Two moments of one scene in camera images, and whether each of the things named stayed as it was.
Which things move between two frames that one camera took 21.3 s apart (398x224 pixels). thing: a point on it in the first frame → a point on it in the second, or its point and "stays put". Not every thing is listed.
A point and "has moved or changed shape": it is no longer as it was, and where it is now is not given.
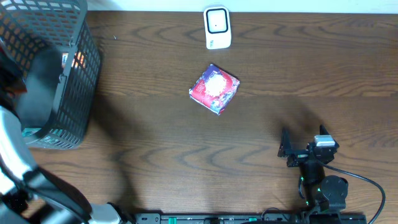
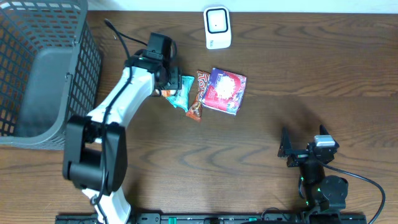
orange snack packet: (79, 61) → (168, 93)
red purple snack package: (214, 89) has moved or changed shape
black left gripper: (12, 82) → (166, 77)
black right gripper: (285, 150) stays put
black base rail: (250, 218) stays put
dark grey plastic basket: (58, 56) stays put
